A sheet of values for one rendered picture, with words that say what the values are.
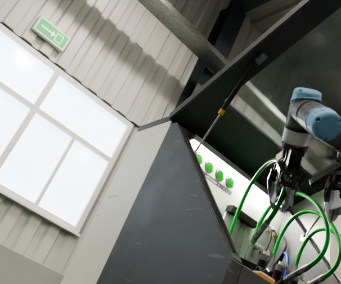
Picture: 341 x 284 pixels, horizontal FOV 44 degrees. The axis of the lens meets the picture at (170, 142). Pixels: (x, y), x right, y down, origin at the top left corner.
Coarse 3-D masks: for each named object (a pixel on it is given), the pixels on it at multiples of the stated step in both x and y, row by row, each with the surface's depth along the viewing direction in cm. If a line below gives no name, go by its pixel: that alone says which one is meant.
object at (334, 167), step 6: (330, 168) 130; (336, 168) 128; (318, 174) 132; (324, 174) 130; (312, 180) 132; (318, 180) 131; (324, 180) 131; (312, 186) 132; (318, 186) 132; (324, 186) 132
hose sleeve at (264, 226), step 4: (264, 220) 126; (264, 224) 125; (268, 224) 125; (260, 228) 127; (264, 228) 126; (256, 232) 128; (260, 232) 127; (256, 236) 128; (260, 236) 128; (256, 240) 129
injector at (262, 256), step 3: (261, 255) 136; (264, 255) 135; (261, 258) 135; (264, 258) 135; (267, 258) 135; (258, 261) 135; (261, 261) 134; (264, 261) 134; (258, 264) 134; (261, 264) 134; (264, 264) 134; (261, 267) 133; (264, 267) 134; (258, 270) 133; (264, 270) 132; (267, 270) 131
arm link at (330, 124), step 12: (300, 108) 108; (312, 108) 103; (324, 108) 101; (300, 120) 106; (312, 120) 100; (324, 120) 99; (336, 120) 99; (312, 132) 101; (324, 132) 100; (336, 132) 100; (336, 144) 104
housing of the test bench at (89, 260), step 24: (168, 120) 166; (144, 144) 171; (120, 168) 176; (144, 168) 158; (120, 192) 162; (96, 216) 167; (120, 216) 150; (96, 240) 155; (72, 264) 159; (96, 264) 144
